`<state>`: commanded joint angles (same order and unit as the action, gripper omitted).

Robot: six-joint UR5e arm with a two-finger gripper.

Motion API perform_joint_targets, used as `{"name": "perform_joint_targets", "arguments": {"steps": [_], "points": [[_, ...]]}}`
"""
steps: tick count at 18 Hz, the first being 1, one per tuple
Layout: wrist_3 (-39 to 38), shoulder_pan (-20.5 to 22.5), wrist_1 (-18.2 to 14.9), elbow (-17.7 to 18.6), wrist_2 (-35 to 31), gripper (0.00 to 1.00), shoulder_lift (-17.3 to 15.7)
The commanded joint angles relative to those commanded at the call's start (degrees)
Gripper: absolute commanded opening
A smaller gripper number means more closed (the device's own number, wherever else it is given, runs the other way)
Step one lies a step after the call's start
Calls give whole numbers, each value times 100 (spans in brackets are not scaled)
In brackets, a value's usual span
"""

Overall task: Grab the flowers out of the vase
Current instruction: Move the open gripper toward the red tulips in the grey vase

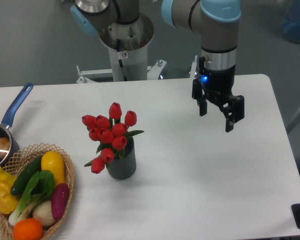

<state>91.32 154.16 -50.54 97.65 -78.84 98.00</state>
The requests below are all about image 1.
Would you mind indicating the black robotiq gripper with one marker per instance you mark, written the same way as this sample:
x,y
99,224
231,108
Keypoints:
x,y
217,86

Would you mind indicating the red tulip bouquet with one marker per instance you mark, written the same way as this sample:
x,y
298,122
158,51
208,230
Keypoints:
x,y
112,135

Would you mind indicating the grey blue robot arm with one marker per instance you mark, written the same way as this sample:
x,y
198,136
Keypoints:
x,y
216,21

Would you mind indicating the dark grey ribbed vase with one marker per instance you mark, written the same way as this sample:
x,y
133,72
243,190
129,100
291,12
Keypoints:
x,y
124,168

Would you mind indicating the yellow squash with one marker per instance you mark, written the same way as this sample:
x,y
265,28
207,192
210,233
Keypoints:
x,y
54,162

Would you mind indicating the purple sweet potato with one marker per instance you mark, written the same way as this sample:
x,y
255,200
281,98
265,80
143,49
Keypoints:
x,y
59,200

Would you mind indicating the green bok choy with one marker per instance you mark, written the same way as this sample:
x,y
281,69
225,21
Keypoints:
x,y
38,189

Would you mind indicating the white garlic bulb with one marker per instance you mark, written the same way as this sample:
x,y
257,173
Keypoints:
x,y
43,213

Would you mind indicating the green cucumber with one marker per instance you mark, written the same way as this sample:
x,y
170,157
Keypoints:
x,y
21,182

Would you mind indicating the orange fruit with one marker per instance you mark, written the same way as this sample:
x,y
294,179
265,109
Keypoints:
x,y
28,229

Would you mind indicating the yellow bell pepper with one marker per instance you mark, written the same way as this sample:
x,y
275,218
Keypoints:
x,y
8,202

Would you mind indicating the blue handled saucepan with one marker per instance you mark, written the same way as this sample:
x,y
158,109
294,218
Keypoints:
x,y
8,119

